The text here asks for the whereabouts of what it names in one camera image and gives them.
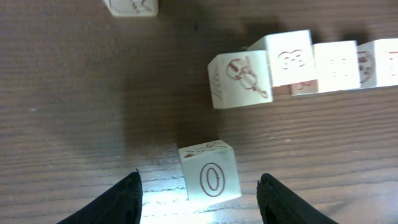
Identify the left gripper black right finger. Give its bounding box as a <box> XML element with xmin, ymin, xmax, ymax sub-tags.
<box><xmin>256</xmin><ymin>173</ymin><xmax>336</xmax><ymax>224</ymax></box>

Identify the number 0 wooden block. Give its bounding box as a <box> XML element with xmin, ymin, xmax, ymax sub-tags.
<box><xmin>178</xmin><ymin>140</ymin><xmax>241</xmax><ymax>206</ymax></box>

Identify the red U 8 wooden block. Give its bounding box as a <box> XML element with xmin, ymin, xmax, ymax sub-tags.
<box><xmin>290</xmin><ymin>40</ymin><xmax>361</xmax><ymax>96</ymax></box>

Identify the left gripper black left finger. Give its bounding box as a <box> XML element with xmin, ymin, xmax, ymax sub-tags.
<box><xmin>59</xmin><ymin>171</ymin><xmax>143</xmax><ymax>224</ymax></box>

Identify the green 4 wooden block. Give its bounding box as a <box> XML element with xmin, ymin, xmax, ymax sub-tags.
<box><xmin>103</xmin><ymin>0</ymin><xmax>159</xmax><ymax>17</ymax></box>

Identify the letter B wooden block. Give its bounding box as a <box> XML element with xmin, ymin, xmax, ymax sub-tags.
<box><xmin>357</xmin><ymin>38</ymin><xmax>397</xmax><ymax>89</ymax></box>

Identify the number 3 wooden block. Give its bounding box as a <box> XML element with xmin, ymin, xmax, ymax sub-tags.
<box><xmin>248</xmin><ymin>30</ymin><xmax>317</xmax><ymax>87</ymax></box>

